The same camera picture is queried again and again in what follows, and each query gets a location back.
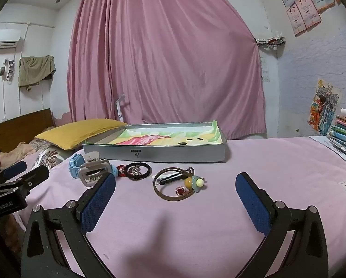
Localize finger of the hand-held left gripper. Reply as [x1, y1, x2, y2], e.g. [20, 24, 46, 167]
[0, 161, 27, 186]
[0, 165, 50, 193]

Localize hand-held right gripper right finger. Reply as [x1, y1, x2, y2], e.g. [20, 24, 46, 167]
[235, 172, 329, 278]

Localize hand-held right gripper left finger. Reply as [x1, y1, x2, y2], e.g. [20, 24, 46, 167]
[20, 172, 117, 278]

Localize beige hair claw clip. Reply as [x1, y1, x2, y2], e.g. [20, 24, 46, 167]
[79, 151, 111, 188]

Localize light blue watch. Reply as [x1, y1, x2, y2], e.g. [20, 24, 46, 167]
[69, 153, 117, 178]

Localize beaded hair tie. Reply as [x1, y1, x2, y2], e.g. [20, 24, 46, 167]
[185, 175, 206, 193]

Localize black hair tie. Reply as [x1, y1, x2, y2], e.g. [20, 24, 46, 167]
[124, 163, 152, 181]

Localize brown looped hair band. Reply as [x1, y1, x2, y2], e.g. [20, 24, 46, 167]
[153, 167, 195, 201]

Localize grey shallow box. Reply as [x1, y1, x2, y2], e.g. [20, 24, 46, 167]
[83, 121, 228, 163]

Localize peach blanket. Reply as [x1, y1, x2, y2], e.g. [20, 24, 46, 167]
[0, 127, 50, 168]

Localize floral pillow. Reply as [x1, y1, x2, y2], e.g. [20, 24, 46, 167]
[31, 146, 68, 170]

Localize brown wooden headboard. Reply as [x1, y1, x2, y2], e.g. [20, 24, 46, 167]
[0, 108, 55, 153]

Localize yellow pillow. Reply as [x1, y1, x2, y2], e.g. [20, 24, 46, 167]
[35, 119, 127, 151]

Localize pink bed sheet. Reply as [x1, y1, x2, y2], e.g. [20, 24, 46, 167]
[0, 135, 346, 278]

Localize painted cloth box lining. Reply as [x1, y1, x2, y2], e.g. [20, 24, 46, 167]
[106, 121, 223, 146]

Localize loose white papers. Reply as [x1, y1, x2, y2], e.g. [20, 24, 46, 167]
[309, 135, 346, 171]

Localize white folding desk lamp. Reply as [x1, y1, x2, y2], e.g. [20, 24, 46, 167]
[115, 94, 126, 123]

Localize olive hanging cloth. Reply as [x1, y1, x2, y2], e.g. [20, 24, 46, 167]
[18, 55, 56, 92]

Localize stack of books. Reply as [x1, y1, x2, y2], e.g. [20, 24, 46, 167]
[328, 108, 346, 154]

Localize white air conditioner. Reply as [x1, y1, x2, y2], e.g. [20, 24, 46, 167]
[0, 32, 21, 51]

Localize pink curtain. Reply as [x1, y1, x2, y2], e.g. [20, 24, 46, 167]
[67, 0, 267, 139]

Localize white wall-mounted device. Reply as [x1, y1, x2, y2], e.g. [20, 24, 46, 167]
[0, 59, 16, 82]

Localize colourful figure wall poster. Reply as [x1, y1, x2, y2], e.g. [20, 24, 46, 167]
[309, 79, 343, 136]

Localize white wall calendar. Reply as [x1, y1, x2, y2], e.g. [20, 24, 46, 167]
[260, 57, 270, 82]

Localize wire wall shelf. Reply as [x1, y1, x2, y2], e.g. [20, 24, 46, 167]
[255, 36, 286, 48]

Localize cluster of wall certificates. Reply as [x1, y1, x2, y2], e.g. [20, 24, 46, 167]
[274, 0, 336, 37]

